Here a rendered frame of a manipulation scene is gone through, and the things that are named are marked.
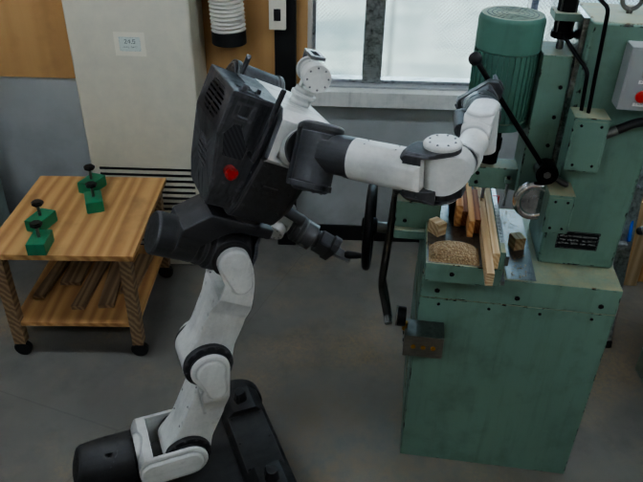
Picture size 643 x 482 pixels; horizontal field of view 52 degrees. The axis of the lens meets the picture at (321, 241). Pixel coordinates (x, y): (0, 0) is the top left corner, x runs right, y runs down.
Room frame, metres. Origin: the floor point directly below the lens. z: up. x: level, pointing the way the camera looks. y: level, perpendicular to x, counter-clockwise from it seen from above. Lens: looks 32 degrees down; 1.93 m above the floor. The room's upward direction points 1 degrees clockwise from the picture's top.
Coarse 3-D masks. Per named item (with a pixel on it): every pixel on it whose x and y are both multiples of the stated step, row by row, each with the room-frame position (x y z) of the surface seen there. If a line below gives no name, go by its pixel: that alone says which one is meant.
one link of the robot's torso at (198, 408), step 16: (192, 368) 1.35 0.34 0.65; (208, 368) 1.36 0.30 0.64; (224, 368) 1.37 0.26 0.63; (192, 384) 1.42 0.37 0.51; (208, 384) 1.35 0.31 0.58; (224, 384) 1.37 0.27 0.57; (176, 400) 1.46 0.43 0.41; (192, 400) 1.39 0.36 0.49; (208, 400) 1.36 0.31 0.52; (224, 400) 1.39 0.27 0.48; (176, 416) 1.42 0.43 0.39; (192, 416) 1.38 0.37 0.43; (208, 416) 1.40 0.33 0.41; (160, 432) 1.42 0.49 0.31; (176, 432) 1.37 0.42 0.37; (192, 432) 1.38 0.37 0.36; (208, 432) 1.40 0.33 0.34; (176, 448) 1.34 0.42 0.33; (208, 448) 1.38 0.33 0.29
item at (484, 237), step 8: (480, 192) 1.87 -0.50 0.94; (480, 200) 1.85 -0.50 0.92; (480, 208) 1.76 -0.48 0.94; (480, 216) 1.72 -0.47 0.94; (480, 224) 1.68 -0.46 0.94; (480, 232) 1.65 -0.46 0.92; (488, 232) 1.62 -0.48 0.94; (480, 240) 1.62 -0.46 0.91; (488, 240) 1.58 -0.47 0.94; (480, 248) 1.60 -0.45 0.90; (488, 248) 1.54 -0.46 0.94; (488, 256) 1.50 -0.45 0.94; (488, 264) 1.46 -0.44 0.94; (488, 272) 1.43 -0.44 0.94; (488, 280) 1.42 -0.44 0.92
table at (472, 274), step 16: (448, 208) 1.83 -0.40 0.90; (448, 224) 1.73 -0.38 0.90; (432, 240) 1.64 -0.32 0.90; (464, 240) 1.64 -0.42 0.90; (480, 256) 1.56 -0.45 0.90; (432, 272) 1.52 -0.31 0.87; (448, 272) 1.52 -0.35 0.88; (464, 272) 1.51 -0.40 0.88; (480, 272) 1.50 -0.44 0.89; (496, 272) 1.50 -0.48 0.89
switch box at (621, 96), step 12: (636, 48) 1.61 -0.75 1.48; (624, 60) 1.65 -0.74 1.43; (636, 60) 1.61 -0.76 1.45; (624, 72) 1.63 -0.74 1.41; (636, 72) 1.61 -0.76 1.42; (624, 84) 1.61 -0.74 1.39; (636, 84) 1.61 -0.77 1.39; (612, 96) 1.67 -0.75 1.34; (624, 96) 1.61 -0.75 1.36; (624, 108) 1.61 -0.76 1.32; (636, 108) 1.61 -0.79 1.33
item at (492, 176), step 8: (504, 160) 1.83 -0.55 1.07; (512, 160) 1.84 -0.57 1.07; (480, 168) 1.79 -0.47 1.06; (488, 168) 1.78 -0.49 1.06; (496, 168) 1.78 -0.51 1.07; (504, 168) 1.78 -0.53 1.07; (512, 168) 1.78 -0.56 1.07; (472, 176) 1.79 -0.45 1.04; (480, 176) 1.79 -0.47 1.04; (488, 176) 1.78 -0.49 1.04; (496, 176) 1.78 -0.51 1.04; (504, 176) 1.78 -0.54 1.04; (512, 176) 1.77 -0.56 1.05; (472, 184) 1.79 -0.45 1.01; (480, 184) 1.78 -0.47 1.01; (488, 184) 1.78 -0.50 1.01; (496, 184) 1.78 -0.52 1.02; (504, 184) 1.78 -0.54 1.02; (512, 184) 1.77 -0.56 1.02
